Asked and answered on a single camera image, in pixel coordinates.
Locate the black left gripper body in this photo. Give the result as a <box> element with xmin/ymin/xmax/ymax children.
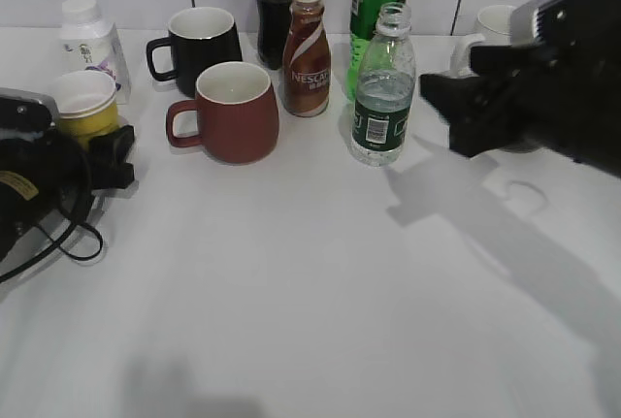
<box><xmin>1</xmin><ymin>128</ymin><xmax>92</xmax><ymax>258</ymax></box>

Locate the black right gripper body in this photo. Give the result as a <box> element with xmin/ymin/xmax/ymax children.
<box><xmin>519</xmin><ymin>0</ymin><xmax>620</xmax><ymax>176</ymax></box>

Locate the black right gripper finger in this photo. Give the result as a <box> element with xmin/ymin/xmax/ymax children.
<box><xmin>470</xmin><ymin>46</ymin><xmax>543</xmax><ymax>79</ymax></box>
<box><xmin>419</xmin><ymin>74</ymin><xmax>524</xmax><ymax>158</ymax></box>

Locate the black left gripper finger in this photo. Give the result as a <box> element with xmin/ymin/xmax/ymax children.
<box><xmin>87</xmin><ymin>125</ymin><xmax>136</xmax><ymax>190</ymax></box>

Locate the yellow paper cup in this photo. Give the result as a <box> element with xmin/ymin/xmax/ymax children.
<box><xmin>49</xmin><ymin>70</ymin><xmax>119</xmax><ymax>150</ymax></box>

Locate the clear water bottle green label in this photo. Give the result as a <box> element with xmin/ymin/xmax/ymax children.
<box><xmin>350</xmin><ymin>2</ymin><xmax>416</xmax><ymax>167</ymax></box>

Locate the dark grey mug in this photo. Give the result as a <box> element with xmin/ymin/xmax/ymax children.
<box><xmin>501</xmin><ymin>140</ymin><xmax>540</xmax><ymax>154</ymax></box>

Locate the white yogurt bottle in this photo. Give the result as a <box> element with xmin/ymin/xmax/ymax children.
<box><xmin>59</xmin><ymin>0</ymin><xmax>132</xmax><ymax>104</ymax></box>

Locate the red mug white interior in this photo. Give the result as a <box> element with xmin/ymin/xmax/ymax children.
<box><xmin>165</xmin><ymin>61</ymin><xmax>279</xmax><ymax>164</ymax></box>

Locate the black mug white interior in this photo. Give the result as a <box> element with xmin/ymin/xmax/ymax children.
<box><xmin>146</xmin><ymin>7</ymin><xmax>243</xmax><ymax>98</ymax></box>

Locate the brown Nescafe coffee bottle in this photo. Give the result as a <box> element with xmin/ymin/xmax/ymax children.
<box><xmin>282</xmin><ymin>0</ymin><xmax>331</xmax><ymax>117</ymax></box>

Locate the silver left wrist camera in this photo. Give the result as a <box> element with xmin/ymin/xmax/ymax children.
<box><xmin>1</xmin><ymin>87</ymin><xmax>59</xmax><ymax>142</ymax></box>

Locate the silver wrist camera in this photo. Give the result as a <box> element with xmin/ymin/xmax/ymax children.
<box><xmin>508</xmin><ymin>0</ymin><xmax>615</xmax><ymax>46</ymax></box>
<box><xmin>1</xmin><ymin>87</ymin><xmax>59</xmax><ymax>142</ymax></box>

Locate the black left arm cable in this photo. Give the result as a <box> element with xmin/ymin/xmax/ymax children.
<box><xmin>0</xmin><ymin>145</ymin><xmax>105</xmax><ymax>284</ymax></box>

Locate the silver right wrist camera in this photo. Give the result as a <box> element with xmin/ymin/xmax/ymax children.
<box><xmin>508</xmin><ymin>0</ymin><xmax>615</xmax><ymax>46</ymax></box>

